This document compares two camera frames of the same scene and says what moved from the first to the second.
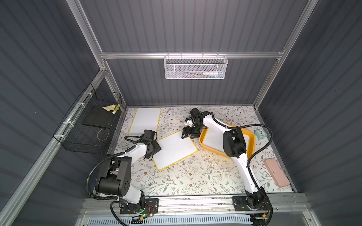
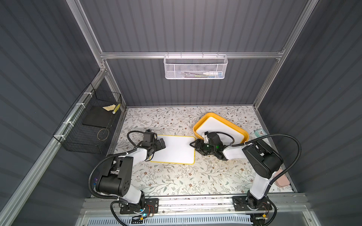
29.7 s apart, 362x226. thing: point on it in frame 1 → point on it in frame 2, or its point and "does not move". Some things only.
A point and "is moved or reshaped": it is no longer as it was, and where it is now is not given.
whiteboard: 174,149 is moved or reshaped
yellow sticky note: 110,108 does not move
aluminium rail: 280,206 does not move
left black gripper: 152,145 does not move
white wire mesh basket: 195,67 does not move
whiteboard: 145,118 → 178,150
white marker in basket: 212,73 does not move
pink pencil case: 276,173 does not move
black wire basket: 87,127 does not move
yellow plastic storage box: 214,139 is moved or reshaped
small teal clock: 260,133 does not move
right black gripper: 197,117 → 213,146
